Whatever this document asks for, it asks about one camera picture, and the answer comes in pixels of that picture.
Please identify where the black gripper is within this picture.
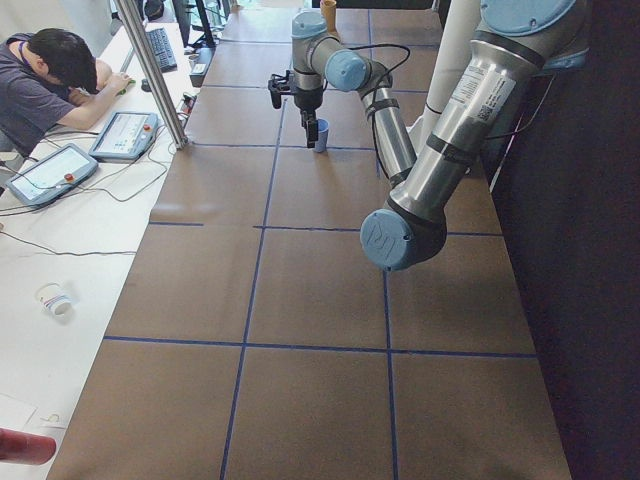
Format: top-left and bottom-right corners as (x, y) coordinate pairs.
(294, 86), (322, 148)

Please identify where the blue ribbed cup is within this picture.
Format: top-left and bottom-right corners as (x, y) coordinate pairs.
(313, 118), (329, 153)

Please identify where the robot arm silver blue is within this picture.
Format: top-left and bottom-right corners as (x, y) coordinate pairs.
(285, 1), (592, 271)

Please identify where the wooden bamboo cup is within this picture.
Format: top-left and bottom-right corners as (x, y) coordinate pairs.
(320, 0), (337, 32)

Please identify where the black keyboard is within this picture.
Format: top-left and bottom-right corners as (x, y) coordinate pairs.
(146, 28), (177, 72)

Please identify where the far teach pendant tablet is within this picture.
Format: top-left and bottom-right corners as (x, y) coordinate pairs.
(89, 111), (159, 163)

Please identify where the teach pendant tablet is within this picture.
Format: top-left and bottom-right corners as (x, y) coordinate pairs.
(89, 111), (159, 163)
(5, 144), (98, 207)

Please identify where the near teach pendant tablet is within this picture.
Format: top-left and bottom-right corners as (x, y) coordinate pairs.
(5, 144), (98, 207)

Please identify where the seated person dark hair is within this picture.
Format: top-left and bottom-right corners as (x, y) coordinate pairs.
(1, 28), (131, 157)

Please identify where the red cylinder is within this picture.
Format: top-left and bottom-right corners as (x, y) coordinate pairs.
(0, 428), (57, 465)

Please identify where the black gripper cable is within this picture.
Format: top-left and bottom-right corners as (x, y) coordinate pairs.
(344, 43), (412, 91)

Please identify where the aluminium frame post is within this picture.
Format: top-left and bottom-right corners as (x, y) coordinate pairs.
(115, 0), (188, 150)

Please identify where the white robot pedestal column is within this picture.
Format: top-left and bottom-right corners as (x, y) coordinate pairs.
(408, 0), (480, 153)

